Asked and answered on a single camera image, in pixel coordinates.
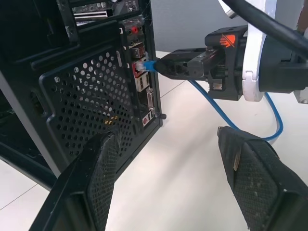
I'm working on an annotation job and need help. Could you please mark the blue ethernet cable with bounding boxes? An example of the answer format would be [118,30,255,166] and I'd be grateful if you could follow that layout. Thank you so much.
[135,59,284,143]

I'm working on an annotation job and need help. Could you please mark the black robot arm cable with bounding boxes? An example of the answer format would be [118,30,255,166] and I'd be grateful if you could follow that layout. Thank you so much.
[221,0,308,57]

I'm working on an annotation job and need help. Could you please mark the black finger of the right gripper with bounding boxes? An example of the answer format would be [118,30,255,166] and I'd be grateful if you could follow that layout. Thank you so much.
[155,53,213,80]
[172,47,208,55]

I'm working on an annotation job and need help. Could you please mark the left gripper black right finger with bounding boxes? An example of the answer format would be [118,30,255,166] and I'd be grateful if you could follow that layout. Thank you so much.
[216,126,308,231]

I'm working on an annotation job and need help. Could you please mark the black computer tower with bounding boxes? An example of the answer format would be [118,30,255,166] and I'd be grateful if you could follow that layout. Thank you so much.
[0,0,167,191]

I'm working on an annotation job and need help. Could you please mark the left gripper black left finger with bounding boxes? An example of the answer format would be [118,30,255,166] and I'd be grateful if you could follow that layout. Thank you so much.
[28,131,126,231]

